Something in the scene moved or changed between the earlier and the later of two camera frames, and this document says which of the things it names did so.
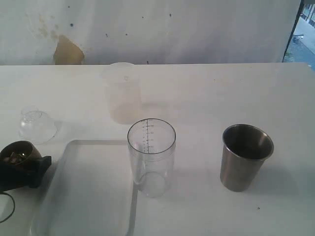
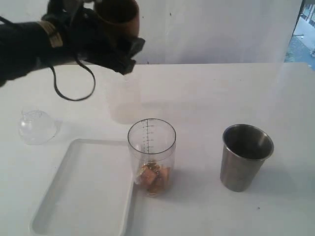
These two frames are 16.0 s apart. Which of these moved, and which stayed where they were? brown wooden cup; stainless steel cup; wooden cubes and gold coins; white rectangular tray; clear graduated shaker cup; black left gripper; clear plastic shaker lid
Moved: brown wooden cup; wooden cubes and gold coins; black left gripper
Stayed: clear plastic shaker lid; stainless steel cup; clear graduated shaker cup; white rectangular tray
